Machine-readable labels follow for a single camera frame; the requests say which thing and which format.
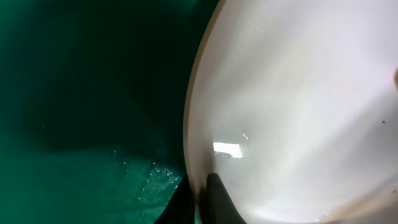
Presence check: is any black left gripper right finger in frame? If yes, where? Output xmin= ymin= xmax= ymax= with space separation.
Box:
xmin=206 ymin=173 xmax=246 ymax=224

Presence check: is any teal plastic tray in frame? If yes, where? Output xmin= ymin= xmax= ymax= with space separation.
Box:
xmin=1 ymin=0 xmax=217 ymax=223

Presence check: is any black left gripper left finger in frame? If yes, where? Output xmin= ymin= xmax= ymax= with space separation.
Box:
xmin=154 ymin=175 xmax=195 ymax=224

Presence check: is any white plate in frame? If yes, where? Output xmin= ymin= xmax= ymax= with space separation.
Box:
xmin=183 ymin=0 xmax=397 ymax=223

